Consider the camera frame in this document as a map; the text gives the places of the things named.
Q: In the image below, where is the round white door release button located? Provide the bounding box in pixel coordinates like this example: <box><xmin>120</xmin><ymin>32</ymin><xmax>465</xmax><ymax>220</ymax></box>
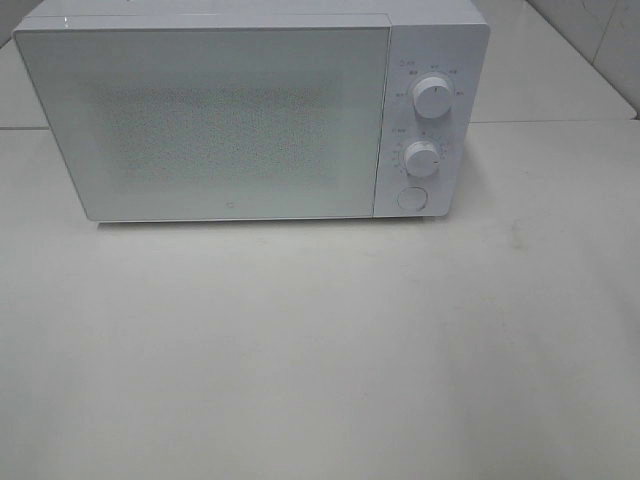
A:
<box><xmin>397</xmin><ymin>187</ymin><xmax>428</xmax><ymax>212</ymax></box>

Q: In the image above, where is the white microwave knob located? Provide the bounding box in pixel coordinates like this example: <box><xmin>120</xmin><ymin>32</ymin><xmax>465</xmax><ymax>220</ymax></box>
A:
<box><xmin>403</xmin><ymin>141</ymin><xmax>440</xmax><ymax>178</ymax></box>
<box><xmin>410</xmin><ymin>73</ymin><xmax>454</xmax><ymax>120</ymax></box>

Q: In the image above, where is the white microwave door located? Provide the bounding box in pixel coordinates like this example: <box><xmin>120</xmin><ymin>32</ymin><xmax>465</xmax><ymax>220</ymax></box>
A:
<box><xmin>16</xmin><ymin>28</ymin><xmax>389</xmax><ymax>222</ymax></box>

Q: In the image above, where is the white microwave oven body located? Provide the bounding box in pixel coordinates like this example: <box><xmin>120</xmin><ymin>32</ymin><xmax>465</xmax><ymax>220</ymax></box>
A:
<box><xmin>13</xmin><ymin>1</ymin><xmax>490</xmax><ymax>221</ymax></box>

